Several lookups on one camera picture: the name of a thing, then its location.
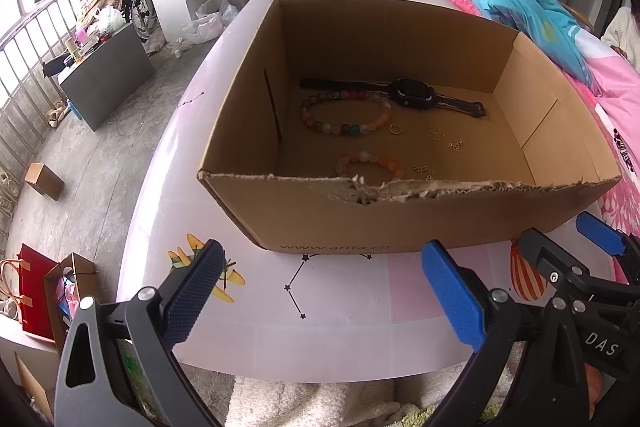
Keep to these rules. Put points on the white bag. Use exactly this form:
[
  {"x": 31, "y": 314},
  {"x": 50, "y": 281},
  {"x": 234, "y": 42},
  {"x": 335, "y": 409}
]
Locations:
[{"x": 109, "y": 21}]

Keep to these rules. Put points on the grey cabinet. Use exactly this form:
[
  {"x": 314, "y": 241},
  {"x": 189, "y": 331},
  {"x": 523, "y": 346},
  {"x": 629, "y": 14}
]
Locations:
[{"x": 110, "y": 77}]

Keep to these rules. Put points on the cardboard sheet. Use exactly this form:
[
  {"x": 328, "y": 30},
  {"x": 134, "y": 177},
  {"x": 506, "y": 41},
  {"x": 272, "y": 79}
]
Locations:
[{"x": 32, "y": 387}]

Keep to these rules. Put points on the white plastic bags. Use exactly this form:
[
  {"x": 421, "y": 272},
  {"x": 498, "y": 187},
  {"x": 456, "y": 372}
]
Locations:
[{"x": 210, "y": 17}]

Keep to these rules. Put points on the small gold link charms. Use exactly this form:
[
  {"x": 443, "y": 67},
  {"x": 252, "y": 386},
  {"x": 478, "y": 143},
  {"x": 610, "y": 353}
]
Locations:
[{"x": 436, "y": 133}]

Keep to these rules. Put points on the white fluffy robe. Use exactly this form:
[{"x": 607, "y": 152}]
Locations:
[{"x": 325, "y": 402}]

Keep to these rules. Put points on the small brown cardboard box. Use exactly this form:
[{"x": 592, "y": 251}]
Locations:
[{"x": 45, "y": 182}]

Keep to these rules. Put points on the beige slippers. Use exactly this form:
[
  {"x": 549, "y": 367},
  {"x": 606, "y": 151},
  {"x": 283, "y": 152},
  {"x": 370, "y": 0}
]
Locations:
[{"x": 55, "y": 113}]

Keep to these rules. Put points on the red paper bag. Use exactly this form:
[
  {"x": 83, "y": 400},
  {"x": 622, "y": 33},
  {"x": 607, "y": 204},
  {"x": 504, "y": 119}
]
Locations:
[{"x": 35, "y": 297}]

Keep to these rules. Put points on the blue printed quilt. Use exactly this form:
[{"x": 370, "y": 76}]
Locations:
[{"x": 520, "y": 2}]

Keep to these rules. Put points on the metal window railing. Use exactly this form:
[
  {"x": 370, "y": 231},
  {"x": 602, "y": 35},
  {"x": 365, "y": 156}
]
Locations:
[{"x": 20, "y": 57}]

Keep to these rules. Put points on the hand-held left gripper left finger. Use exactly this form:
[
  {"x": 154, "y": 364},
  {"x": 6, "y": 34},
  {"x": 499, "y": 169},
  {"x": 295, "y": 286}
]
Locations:
[{"x": 195, "y": 297}]

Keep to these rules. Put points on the pink printed play mat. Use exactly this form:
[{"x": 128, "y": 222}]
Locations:
[{"x": 325, "y": 317}]

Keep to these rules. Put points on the small black item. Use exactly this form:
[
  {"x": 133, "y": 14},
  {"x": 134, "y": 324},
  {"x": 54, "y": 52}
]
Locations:
[{"x": 55, "y": 68}]

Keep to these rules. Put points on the wheelchair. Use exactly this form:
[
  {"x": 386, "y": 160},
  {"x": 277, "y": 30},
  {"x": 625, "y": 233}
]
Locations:
[{"x": 140, "y": 12}]

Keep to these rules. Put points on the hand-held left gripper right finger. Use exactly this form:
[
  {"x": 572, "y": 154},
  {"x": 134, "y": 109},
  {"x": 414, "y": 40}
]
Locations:
[{"x": 452, "y": 297}]

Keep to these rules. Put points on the black smartwatch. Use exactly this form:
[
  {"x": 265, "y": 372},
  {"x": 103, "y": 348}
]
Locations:
[{"x": 412, "y": 93}]

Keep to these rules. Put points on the brown paper bag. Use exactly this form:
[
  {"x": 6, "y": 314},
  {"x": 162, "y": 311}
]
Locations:
[{"x": 82, "y": 267}]

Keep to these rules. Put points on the gold butterfly charm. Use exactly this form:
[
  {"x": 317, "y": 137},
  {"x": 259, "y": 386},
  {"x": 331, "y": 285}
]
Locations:
[{"x": 456, "y": 147}]

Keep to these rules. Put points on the gold hoop earring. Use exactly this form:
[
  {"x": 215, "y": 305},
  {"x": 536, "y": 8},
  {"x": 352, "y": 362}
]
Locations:
[{"x": 390, "y": 130}]

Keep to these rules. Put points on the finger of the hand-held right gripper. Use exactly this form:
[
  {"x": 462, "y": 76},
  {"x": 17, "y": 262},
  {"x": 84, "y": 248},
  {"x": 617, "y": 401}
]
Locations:
[
  {"x": 597, "y": 232},
  {"x": 540, "y": 249}
]

